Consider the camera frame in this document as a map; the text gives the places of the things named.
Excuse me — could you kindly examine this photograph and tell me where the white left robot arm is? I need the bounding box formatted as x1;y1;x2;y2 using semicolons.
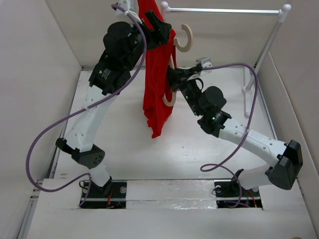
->
56;10;171;198

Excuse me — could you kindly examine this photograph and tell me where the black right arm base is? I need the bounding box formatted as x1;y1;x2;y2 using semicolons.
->
211;178;263;209

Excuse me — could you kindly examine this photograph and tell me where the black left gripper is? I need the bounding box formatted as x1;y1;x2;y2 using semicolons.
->
123;10;170;71

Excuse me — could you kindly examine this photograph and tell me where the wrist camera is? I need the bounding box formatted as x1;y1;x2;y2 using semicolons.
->
188;57;212;80
112;0;139;18

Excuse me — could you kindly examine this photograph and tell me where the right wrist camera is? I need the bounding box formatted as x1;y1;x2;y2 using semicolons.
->
188;57;212;80

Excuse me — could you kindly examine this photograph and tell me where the beige wooden hanger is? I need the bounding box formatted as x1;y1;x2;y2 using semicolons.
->
162;24;193;107

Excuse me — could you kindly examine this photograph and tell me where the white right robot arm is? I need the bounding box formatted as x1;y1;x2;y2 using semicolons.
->
167;64;303;196

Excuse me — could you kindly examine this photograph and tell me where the red t shirt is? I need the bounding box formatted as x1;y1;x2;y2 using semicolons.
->
137;0;178;139

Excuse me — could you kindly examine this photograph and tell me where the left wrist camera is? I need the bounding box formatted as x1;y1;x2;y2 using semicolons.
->
112;0;139;18

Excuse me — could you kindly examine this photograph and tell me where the white clothes rack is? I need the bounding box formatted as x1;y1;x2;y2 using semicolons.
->
160;1;292;118

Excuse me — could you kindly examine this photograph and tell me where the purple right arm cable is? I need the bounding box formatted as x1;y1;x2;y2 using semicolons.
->
200;62;259;209

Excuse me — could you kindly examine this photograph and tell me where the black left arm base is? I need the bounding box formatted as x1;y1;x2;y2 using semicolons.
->
79;180;127;209

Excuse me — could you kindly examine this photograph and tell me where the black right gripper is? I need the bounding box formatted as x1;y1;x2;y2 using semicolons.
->
163;65;203;117

